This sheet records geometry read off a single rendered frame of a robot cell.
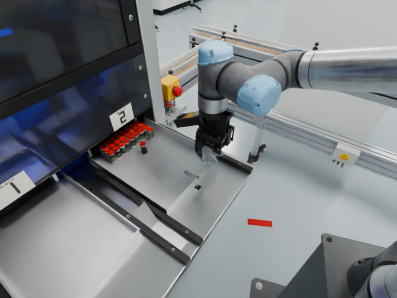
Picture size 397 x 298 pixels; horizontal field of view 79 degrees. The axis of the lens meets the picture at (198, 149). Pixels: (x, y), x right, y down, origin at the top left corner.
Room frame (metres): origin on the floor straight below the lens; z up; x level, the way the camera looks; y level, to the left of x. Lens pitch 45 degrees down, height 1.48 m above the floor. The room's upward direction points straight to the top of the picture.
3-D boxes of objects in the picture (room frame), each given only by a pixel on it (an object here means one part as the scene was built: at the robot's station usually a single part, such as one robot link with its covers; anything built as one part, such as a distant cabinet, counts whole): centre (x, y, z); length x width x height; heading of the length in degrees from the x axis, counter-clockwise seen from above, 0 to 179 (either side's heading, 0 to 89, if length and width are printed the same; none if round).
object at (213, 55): (0.51, -0.04, 1.23); 0.09 x 0.08 x 0.11; 39
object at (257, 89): (0.44, -0.11, 1.23); 0.11 x 0.11 x 0.08; 39
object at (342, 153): (0.96, -0.83, 0.50); 0.12 x 0.05 x 0.09; 55
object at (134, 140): (0.62, 0.24, 0.90); 0.18 x 0.02 x 0.05; 144
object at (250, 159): (1.31, -0.43, 0.07); 0.50 x 0.08 x 0.14; 145
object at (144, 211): (0.31, 0.09, 0.91); 0.14 x 0.03 x 0.06; 55
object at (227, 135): (0.50, -0.04, 1.07); 0.09 x 0.08 x 0.12; 55
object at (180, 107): (0.87, 0.15, 0.87); 0.14 x 0.13 x 0.02; 55
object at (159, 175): (0.55, 0.15, 0.90); 0.34 x 0.26 x 0.04; 54
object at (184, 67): (1.15, 0.07, 0.92); 0.69 x 0.16 x 0.16; 145
